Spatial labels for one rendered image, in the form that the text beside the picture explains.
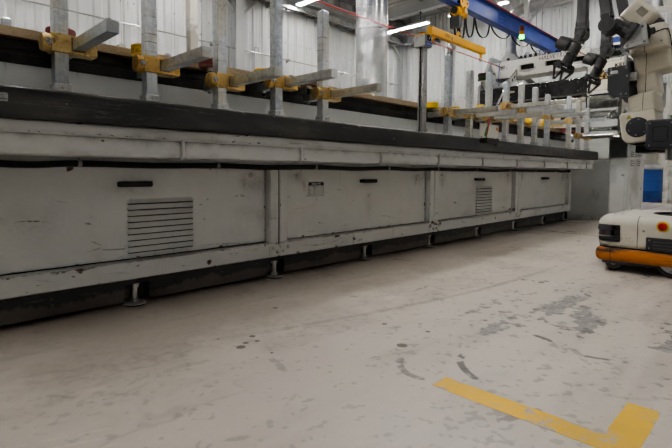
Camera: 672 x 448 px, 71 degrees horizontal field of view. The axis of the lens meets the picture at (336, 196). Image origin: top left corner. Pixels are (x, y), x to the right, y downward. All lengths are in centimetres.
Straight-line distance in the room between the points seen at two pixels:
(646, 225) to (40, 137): 249
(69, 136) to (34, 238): 39
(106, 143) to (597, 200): 481
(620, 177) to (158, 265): 446
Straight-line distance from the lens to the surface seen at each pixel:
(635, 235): 268
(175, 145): 164
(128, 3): 972
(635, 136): 288
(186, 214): 192
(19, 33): 171
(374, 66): 714
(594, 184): 551
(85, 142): 154
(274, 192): 210
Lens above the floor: 49
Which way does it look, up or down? 3 degrees down
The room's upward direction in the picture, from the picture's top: straight up
